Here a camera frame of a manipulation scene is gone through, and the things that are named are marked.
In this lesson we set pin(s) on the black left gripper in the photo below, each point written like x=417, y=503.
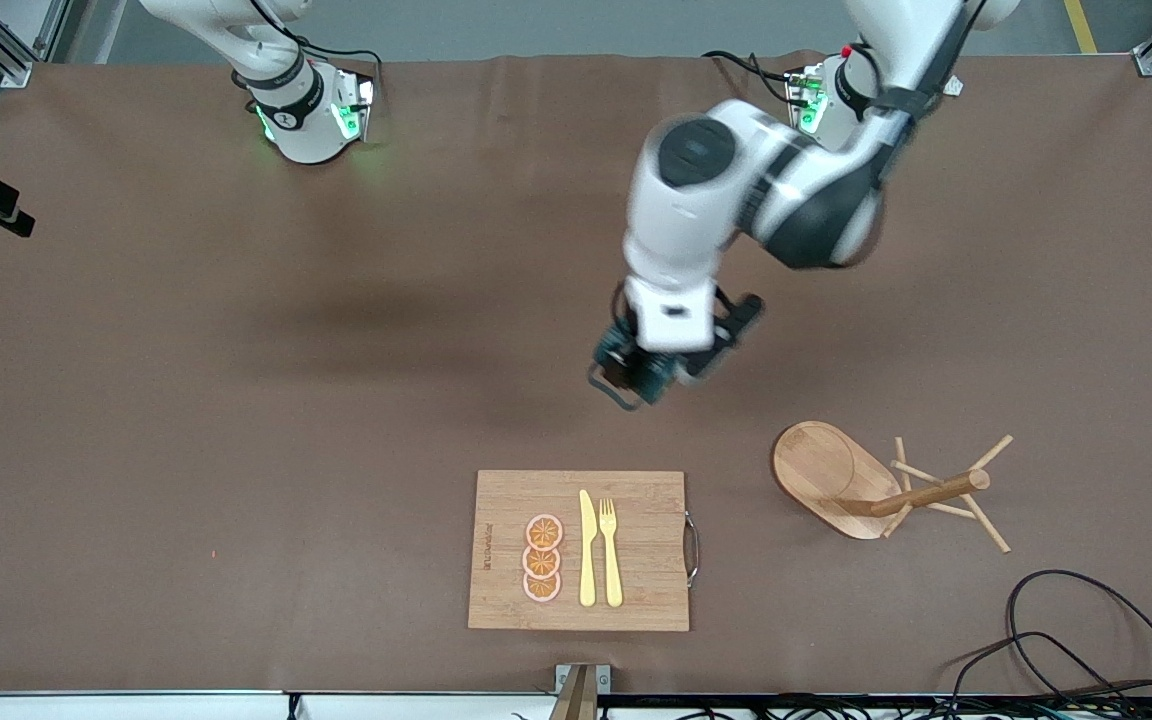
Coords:
x=649, y=376

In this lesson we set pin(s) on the white table edge rail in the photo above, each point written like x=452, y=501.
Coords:
x=136, y=706

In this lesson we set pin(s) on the yellow plastic knife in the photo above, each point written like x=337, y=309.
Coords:
x=587, y=560

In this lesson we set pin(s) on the brown table cover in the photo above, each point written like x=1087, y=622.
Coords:
x=236, y=450

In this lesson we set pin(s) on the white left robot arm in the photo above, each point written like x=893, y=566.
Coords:
x=696, y=210

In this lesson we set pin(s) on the bamboo cutting board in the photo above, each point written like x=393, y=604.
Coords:
x=636, y=590

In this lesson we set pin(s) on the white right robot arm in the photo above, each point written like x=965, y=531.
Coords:
x=301, y=110

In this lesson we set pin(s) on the orange slice toy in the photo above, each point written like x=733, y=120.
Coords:
x=540, y=562

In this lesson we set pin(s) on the wooden mug tree stand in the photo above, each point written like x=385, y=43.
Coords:
x=816, y=470

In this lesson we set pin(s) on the yellow plastic fork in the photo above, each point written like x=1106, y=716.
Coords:
x=612, y=570

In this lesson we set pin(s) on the metal table bracket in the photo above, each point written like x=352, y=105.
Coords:
x=582, y=685

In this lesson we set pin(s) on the dark green ribbed cup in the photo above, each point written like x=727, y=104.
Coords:
x=654, y=382

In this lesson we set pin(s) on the small white paper scrap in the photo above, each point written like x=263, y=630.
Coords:
x=955, y=86

